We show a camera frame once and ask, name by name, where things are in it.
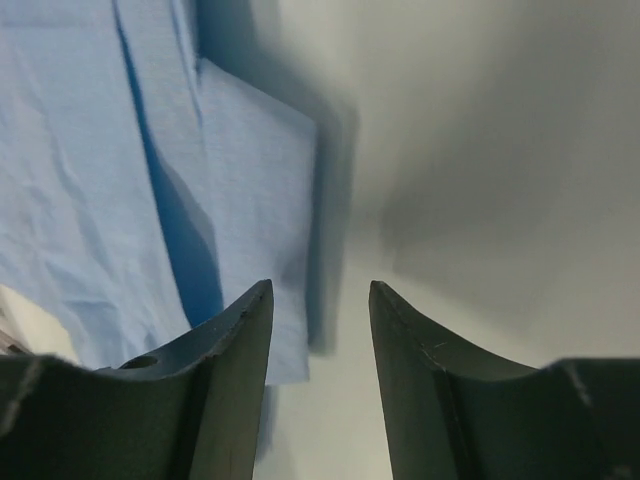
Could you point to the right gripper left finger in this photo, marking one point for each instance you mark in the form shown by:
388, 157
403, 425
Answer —
188, 410

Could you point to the light blue long sleeve shirt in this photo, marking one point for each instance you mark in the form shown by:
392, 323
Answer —
144, 189

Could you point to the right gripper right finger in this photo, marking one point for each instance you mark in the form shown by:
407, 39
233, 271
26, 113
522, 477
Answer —
453, 410

